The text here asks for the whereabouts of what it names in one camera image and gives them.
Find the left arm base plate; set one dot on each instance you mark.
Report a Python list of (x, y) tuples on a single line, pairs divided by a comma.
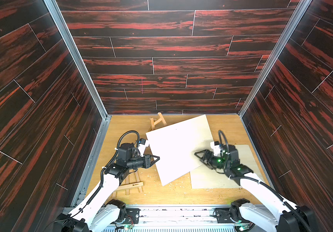
[(129, 216)]

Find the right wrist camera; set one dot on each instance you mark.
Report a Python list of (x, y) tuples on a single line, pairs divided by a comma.
[(217, 148)]

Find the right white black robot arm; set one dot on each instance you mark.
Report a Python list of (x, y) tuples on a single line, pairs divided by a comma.
[(282, 216)]

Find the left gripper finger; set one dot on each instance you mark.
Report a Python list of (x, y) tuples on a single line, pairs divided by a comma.
[(152, 158), (152, 163)]

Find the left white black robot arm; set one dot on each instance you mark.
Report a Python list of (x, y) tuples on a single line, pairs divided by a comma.
[(87, 216)]

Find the small wooden easel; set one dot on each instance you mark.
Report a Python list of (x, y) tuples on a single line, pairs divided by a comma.
[(154, 122), (128, 186)]

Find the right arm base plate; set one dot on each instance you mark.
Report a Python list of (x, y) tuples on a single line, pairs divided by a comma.
[(223, 216)]

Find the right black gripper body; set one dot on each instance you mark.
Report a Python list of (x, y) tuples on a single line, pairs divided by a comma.
[(207, 158)]

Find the metal base rail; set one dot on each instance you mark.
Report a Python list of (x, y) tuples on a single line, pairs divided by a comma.
[(175, 215)]

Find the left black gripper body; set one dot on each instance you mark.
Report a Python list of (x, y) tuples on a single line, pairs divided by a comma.
[(136, 163)]

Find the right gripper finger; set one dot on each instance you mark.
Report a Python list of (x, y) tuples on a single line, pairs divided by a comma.
[(203, 154), (204, 161)]

